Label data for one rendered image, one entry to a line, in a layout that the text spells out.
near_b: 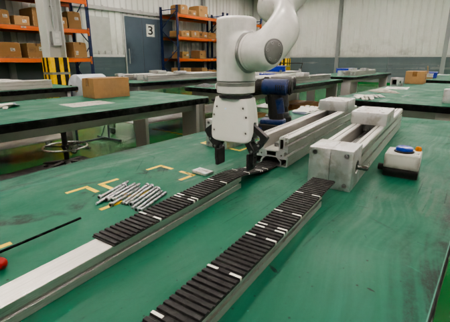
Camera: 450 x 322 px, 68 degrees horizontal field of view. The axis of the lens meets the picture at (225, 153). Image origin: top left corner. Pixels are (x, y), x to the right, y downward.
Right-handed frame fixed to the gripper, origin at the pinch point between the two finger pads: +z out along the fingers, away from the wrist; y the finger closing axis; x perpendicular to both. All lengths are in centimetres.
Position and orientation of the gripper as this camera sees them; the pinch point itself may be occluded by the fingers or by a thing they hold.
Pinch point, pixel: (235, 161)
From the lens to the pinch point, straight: 78.7
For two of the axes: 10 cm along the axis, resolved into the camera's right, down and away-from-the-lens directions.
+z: 0.0, 9.6, 2.7
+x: 5.5, -2.2, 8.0
